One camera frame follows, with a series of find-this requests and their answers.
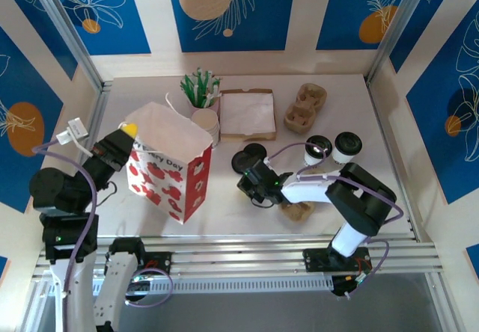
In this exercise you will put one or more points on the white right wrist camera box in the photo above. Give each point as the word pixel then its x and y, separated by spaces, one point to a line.
pixel 267 160

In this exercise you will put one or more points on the aluminium rail base frame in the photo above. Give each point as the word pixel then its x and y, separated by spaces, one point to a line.
pixel 239 259

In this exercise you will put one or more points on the brown pulp cup carrier stack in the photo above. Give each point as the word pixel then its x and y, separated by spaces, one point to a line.
pixel 299 120

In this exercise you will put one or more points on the small controller circuit board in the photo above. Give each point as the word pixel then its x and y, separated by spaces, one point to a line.
pixel 140 281
pixel 355 280

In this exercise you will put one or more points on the green white wrapped straws bundle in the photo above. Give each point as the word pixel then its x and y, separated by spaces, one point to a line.
pixel 196 89

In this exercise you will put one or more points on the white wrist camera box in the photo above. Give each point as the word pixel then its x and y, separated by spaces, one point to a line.
pixel 267 160
pixel 78 128

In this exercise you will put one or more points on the brown cardboard napkin box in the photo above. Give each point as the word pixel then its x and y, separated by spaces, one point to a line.
pixel 247 137

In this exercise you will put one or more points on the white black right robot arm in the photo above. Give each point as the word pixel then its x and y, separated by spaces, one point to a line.
pixel 359 201

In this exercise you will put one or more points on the aluminium table edge rail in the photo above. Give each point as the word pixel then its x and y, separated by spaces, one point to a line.
pixel 380 115
pixel 96 113

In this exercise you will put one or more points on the black plastic cup lid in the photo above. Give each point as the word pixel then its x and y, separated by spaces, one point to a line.
pixel 258 149
pixel 318 150
pixel 348 143

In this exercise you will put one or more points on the red white paper bag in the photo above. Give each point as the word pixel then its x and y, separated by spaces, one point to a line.
pixel 164 182

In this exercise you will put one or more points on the black plastic cup lids stack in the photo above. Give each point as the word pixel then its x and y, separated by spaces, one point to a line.
pixel 241 163

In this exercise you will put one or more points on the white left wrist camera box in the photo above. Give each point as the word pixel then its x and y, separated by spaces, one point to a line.
pixel 78 128

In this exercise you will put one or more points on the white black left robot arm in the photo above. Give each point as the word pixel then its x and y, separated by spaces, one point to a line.
pixel 112 291

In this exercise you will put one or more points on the white paper napkins stack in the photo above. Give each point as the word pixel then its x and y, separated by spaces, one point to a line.
pixel 247 113

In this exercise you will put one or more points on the aluminium frame post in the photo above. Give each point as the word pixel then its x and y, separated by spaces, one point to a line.
pixel 401 29
pixel 66 29

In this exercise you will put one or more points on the white paper cup stack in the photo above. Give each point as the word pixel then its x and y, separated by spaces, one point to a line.
pixel 206 119

